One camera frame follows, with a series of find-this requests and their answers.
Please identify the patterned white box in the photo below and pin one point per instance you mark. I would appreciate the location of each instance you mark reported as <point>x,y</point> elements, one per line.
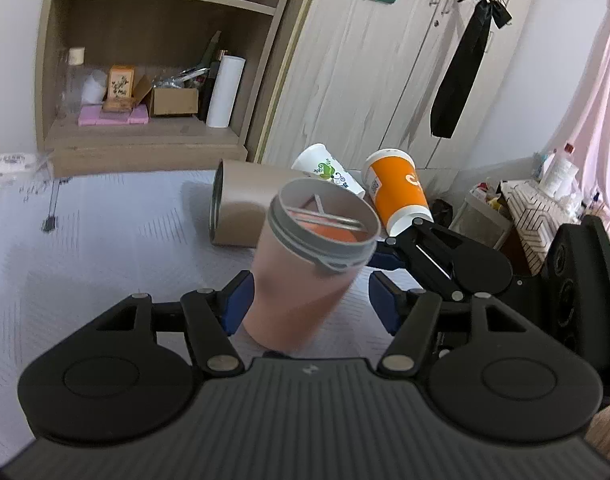
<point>535,216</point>

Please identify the brown cardboard tube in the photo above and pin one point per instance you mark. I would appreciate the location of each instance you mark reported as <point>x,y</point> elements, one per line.
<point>240,200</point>

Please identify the wooden bookshelf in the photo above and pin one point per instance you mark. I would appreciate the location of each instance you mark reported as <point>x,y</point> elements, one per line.
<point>150,146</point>

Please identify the clear storage bin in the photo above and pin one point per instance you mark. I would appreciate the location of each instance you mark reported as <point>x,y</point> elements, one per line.
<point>477,222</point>

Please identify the white plastic bottle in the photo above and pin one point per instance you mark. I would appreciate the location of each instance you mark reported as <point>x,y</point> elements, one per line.
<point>560,172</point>

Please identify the pink cup with grey rim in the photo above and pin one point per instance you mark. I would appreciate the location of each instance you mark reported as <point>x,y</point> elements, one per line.
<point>295,290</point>

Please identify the orange paper cup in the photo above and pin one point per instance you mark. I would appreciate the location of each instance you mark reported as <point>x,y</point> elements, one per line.
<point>400,190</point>

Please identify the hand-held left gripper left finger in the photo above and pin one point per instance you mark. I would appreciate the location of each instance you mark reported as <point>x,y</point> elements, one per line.
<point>237,301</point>

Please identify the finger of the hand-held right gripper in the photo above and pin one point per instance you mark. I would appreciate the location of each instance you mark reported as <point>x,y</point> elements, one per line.
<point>386,258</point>
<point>425,227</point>

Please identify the black ribbon bow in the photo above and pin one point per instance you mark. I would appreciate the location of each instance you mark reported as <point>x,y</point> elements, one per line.
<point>462,70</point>

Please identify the light wooden wardrobe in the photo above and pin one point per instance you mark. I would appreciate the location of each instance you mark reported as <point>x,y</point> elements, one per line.
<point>345,85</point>

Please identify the pink curtain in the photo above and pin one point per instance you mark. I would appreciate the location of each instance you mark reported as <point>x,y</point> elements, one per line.
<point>605,100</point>

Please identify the open cardboard box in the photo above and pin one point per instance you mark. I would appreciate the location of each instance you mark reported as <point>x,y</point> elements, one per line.
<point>172,101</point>

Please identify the pink flat boxes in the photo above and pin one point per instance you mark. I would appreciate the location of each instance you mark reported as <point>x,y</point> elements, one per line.
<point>112,117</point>

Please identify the white paper roll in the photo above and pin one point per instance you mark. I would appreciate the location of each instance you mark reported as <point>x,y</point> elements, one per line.
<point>226,91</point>

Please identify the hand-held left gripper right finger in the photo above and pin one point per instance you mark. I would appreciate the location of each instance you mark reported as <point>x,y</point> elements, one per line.
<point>385,306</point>

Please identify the small orange floral box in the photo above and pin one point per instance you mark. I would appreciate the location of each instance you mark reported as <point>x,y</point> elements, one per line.
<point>121,82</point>

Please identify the white paper cup green print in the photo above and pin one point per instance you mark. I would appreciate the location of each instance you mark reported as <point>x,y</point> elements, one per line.
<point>325,165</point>

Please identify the white quilted mattress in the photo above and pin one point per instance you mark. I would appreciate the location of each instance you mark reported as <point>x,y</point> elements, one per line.
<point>110,260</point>

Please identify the clear bottle cream cap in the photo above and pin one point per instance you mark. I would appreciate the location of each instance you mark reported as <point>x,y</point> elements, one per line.
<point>74,85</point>

